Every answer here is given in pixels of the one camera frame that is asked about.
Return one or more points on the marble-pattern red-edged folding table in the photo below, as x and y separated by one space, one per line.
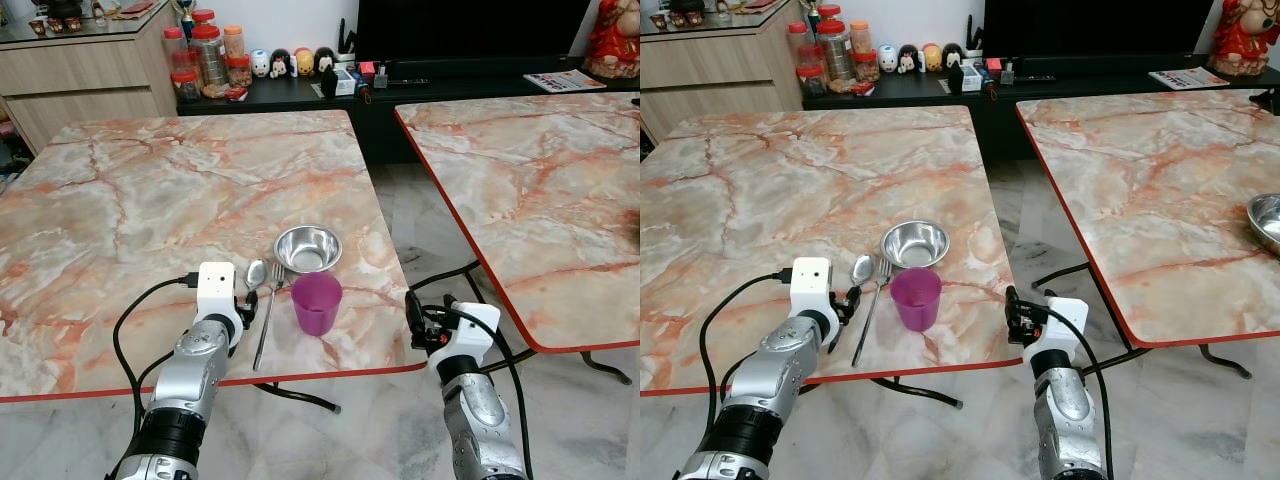
1160 170
540 180
780 200
150 200

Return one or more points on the large shallow steel bowl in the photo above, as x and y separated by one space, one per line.
1268 222

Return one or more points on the large clear jar red lid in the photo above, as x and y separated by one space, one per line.
210 60
835 55

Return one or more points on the small steel bowl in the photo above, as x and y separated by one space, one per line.
307 248
915 243

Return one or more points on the small grey gadget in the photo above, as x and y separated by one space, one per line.
1010 73
383 77

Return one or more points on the purple plastic cup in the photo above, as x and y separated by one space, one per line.
915 300
316 305

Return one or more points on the black remote control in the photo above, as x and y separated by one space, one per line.
1037 77
410 81

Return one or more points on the black low television console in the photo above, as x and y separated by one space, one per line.
290 98
900 95

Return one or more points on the red figurine statue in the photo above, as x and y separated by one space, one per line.
1245 38
612 40

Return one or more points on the light wooden cabinet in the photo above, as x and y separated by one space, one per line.
80 80
710 75

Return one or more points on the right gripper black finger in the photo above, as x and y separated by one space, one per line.
412 306
1012 301

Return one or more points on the flat red pack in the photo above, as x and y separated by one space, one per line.
236 93
862 89

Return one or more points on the steel fork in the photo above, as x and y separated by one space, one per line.
884 272
278 275

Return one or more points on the small white box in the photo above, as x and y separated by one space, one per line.
973 77
346 82

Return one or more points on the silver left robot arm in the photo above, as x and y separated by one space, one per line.
770 390
185 390

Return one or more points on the clear jar orange lid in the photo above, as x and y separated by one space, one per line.
234 42
860 38

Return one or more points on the black flat television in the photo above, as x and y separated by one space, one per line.
470 30
1100 28

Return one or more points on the small trophy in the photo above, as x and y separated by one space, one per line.
185 10
812 8

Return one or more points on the black box-shaped table clamp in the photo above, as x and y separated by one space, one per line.
1268 100

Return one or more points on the small clear jar red lid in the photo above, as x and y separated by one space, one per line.
812 78
203 16
174 48
238 70
865 66
829 11
799 43
186 82

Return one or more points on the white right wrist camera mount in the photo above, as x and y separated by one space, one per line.
470 325
1062 318

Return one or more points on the white and orange magazine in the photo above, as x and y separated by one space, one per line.
565 80
1190 77

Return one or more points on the small dark bottle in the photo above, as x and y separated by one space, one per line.
993 84
367 88

